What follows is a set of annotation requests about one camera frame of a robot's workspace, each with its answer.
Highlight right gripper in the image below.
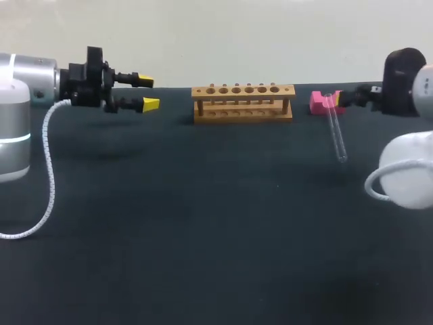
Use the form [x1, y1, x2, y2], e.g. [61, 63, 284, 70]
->
[336, 47, 428, 118]

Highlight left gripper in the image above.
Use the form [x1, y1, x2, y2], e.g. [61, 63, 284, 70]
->
[59, 46, 161, 114]

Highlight wooden test tube rack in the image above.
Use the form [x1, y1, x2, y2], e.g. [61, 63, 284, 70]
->
[191, 82, 296, 125]

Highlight pink block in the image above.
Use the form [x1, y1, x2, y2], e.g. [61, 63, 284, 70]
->
[309, 90, 348, 116]

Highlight white cable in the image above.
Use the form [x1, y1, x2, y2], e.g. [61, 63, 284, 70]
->
[0, 99, 72, 240]
[363, 158, 433, 205]

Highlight clear glass test tube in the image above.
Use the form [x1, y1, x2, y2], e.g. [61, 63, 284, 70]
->
[323, 92, 349, 165]

